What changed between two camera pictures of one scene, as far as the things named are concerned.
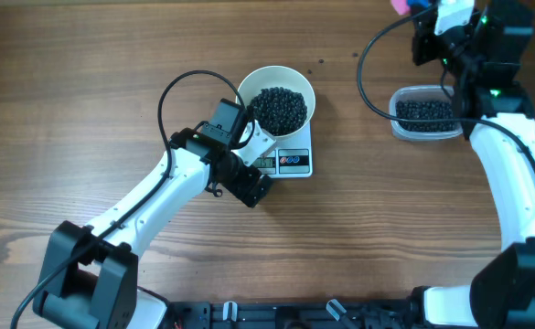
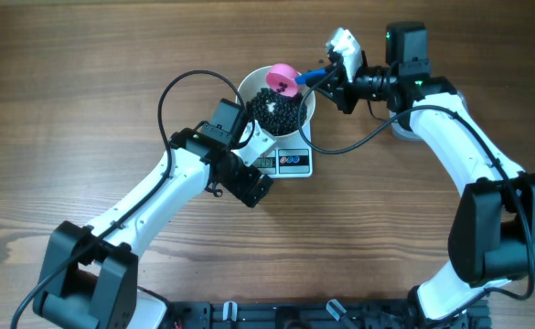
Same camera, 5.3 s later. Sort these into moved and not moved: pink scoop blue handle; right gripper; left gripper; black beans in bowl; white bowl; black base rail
Moved: right gripper; pink scoop blue handle
Not moved: left gripper; white bowl; black beans in bowl; black base rail
